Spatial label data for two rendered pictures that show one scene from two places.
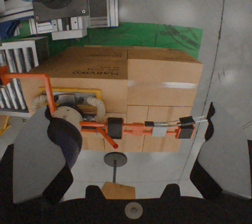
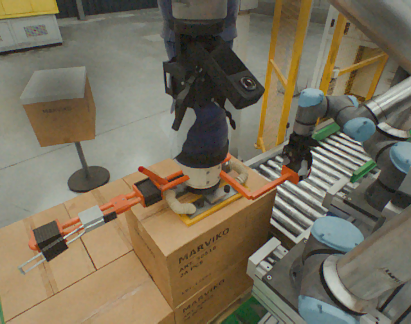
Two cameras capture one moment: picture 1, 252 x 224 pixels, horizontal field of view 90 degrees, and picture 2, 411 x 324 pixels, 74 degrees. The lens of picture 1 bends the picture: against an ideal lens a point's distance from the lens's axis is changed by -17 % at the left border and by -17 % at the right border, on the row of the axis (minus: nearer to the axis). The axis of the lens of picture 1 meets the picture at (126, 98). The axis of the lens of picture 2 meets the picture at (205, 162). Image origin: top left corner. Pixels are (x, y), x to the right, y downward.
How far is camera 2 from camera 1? 40 cm
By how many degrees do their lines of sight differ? 34
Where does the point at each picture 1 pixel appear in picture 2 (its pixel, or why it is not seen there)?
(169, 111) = (53, 284)
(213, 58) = not seen: outside the picture
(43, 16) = (301, 247)
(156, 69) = not seen: outside the picture
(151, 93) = (103, 290)
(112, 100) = (166, 224)
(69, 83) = (224, 213)
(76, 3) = (283, 280)
